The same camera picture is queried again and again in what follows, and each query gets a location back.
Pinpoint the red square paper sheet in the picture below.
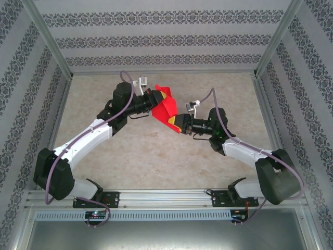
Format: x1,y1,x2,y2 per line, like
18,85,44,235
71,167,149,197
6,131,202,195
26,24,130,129
151,83,183,134

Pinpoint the grey metal sheet panel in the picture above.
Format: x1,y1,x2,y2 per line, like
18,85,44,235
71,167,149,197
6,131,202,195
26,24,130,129
25,220,309,250

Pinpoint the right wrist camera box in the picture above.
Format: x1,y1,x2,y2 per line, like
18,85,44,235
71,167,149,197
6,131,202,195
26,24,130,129
184,99,202,118

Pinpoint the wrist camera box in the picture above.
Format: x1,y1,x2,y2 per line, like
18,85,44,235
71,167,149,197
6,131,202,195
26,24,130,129
184,99,202,118
132,76,150,96

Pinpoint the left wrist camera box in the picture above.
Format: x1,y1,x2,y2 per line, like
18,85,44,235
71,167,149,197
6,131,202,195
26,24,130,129
132,76,150,96

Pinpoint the left gripper thin black cable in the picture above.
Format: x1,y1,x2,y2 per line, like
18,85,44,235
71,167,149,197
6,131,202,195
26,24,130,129
129,113,151,121

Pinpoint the aluminium table side rail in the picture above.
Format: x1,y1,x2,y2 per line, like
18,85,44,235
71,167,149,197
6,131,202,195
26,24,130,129
35,78,73,191
251,75,296,187

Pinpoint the aluminium mounting rail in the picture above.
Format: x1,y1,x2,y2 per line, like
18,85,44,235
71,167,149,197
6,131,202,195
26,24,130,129
24,189,310,209

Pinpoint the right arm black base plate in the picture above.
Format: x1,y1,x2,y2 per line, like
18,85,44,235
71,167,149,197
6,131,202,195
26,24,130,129
211,190,259,208

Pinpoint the slotted grey cable duct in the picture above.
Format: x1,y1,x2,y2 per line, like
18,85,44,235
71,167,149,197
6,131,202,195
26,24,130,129
35,210,232,221

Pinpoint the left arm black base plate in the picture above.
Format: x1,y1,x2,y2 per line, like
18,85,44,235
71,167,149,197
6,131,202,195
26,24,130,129
72,191,121,209

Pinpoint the aluminium frame post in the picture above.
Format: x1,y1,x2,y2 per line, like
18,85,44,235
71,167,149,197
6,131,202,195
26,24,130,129
253,0,304,78
22,0,74,79

